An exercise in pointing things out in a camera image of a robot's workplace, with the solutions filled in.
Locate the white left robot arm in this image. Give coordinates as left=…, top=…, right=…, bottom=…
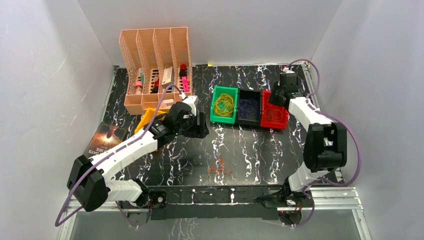
left=67, top=101, right=209, bottom=212

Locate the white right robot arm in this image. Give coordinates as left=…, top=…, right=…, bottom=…
left=268, top=70, right=347, bottom=207

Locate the red plastic bin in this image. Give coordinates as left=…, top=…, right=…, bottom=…
left=260, top=90, right=289, bottom=130

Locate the yellow plastic bin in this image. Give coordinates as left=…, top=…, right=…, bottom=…
left=134, top=107, right=156, bottom=134

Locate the pink highlighter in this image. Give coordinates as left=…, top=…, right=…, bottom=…
left=181, top=76, right=190, bottom=92

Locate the black plastic bin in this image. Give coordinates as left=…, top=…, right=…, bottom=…
left=235, top=88, right=262, bottom=128

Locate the white box in organizer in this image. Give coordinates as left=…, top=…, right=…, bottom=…
left=161, top=66, right=175, bottom=87

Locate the red black stamp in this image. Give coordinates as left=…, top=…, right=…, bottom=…
left=179, top=64, right=188, bottom=78

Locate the green plastic bin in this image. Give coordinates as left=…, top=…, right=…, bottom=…
left=209, top=85, right=239, bottom=125

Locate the peach desk file organizer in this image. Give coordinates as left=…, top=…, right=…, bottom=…
left=119, top=26, right=193, bottom=115

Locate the dark illustrated book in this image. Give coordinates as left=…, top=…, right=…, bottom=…
left=83, top=122, right=128, bottom=158

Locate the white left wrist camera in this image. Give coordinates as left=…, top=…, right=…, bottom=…
left=179, top=92, right=199, bottom=116

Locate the yellow cable coil in bin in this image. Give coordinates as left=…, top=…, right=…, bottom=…
left=213, top=93, right=235, bottom=118

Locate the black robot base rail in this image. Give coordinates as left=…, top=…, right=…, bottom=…
left=118, top=183, right=312, bottom=225

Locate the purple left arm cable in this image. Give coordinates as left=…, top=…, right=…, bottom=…
left=54, top=83, right=186, bottom=228

